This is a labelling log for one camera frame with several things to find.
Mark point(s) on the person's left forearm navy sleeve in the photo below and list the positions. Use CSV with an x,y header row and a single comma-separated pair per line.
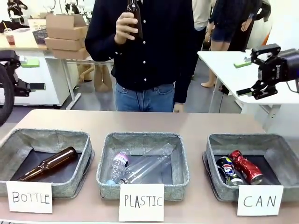
x,y
184,88

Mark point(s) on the crushed red soda can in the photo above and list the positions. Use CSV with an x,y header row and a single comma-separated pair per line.
x,y
245,166

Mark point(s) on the bystander in beige top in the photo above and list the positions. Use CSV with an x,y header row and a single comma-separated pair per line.
x,y
201,14

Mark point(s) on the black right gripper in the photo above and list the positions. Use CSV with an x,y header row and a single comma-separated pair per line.
x,y
274,68

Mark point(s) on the plastic cup with red drink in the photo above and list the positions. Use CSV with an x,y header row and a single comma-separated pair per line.
x,y
9,37

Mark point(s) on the white round container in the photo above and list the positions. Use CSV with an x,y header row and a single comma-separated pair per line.
x,y
24,38

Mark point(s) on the crushed dark blue soda can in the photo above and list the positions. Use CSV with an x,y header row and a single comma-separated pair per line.
x,y
226,170

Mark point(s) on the white paper label BOTTLE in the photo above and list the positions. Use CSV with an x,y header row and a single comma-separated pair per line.
x,y
29,197

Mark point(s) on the bystander in dark shorts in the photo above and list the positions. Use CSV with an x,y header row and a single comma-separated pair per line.
x,y
231,21

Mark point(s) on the person's left hand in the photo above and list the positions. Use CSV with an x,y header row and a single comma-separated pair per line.
x,y
179,107

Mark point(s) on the open cardboard box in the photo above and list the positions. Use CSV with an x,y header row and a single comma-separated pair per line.
x,y
63,28

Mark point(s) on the person navy shirt blue jeans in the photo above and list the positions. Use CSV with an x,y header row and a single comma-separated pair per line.
x,y
154,58

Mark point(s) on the person's right forearm navy sleeve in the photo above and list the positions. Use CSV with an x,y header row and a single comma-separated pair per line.
x,y
100,51

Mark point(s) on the grey felt plastic basket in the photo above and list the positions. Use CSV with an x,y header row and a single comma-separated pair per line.
x,y
180,177

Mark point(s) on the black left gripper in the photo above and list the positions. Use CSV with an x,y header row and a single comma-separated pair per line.
x,y
7,58

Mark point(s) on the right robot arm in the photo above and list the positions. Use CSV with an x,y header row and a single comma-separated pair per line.
x,y
294,65

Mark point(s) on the white table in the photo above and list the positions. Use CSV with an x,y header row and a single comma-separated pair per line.
x,y
224,60

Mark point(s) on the black cloth pile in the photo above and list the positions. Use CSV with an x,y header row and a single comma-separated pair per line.
x,y
11,25

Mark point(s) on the person's right hand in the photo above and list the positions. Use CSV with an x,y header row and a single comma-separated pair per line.
x,y
123,28

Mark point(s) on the dark plastic crate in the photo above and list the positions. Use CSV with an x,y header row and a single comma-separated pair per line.
x,y
40,37

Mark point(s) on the large clear plastic bottle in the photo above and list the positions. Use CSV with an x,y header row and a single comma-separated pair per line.
x,y
149,165

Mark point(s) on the grey felt bottle basket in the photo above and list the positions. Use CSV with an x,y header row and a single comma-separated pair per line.
x,y
70,184

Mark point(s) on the white paper label PLASTIC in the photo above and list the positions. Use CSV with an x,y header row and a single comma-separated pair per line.
x,y
141,201

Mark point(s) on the brown glass bottle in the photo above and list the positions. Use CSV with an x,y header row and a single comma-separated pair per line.
x,y
51,162
139,21

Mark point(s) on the white cabinet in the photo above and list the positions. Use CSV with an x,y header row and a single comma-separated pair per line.
x,y
51,79

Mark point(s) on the small pink-label plastic bottle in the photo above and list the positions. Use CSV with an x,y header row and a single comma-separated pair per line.
x,y
118,165

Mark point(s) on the closed flat cardboard box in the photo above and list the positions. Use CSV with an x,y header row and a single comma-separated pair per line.
x,y
63,44
70,54

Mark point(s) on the grey felt can basket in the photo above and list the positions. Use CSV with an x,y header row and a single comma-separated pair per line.
x,y
215,186

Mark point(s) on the white paper label CAN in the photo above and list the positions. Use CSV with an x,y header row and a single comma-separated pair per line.
x,y
259,200

